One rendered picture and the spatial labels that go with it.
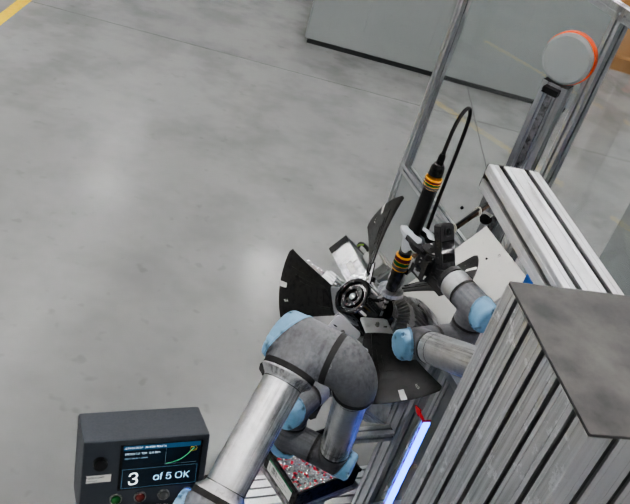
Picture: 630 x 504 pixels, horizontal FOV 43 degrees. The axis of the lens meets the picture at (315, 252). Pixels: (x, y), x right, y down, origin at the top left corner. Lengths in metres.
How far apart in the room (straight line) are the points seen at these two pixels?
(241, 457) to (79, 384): 2.00
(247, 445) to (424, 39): 6.25
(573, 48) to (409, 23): 5.08
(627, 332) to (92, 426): 1.11
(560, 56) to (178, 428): 1.55
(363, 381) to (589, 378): 0.79
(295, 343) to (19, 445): 1.87
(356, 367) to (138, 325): 2.32
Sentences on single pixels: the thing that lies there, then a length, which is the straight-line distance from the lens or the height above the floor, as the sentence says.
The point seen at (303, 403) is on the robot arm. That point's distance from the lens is 1.92.
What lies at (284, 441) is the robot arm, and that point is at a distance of 1.99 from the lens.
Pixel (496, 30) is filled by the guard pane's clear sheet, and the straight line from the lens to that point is 3.13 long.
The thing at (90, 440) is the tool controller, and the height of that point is 1.25.
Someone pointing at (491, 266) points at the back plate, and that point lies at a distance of 2.46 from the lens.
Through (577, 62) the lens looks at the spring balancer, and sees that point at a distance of 2.52.
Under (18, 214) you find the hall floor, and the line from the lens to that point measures 4.49.
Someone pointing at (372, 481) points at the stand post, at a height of 0.31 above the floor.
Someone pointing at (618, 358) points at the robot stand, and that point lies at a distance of 0.98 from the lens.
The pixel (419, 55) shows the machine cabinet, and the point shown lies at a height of 0.17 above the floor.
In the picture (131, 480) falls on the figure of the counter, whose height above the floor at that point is 1.16.
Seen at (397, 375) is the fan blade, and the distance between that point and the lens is 2.13.
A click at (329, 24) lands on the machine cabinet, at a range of 7.54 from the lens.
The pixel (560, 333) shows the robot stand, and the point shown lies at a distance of 0.97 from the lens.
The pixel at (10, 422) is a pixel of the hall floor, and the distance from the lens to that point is 3.40.
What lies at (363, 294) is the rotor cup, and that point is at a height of 1.24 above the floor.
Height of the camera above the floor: 2.54
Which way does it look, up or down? 33 degrees down
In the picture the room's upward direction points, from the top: 17 degrees clockwise
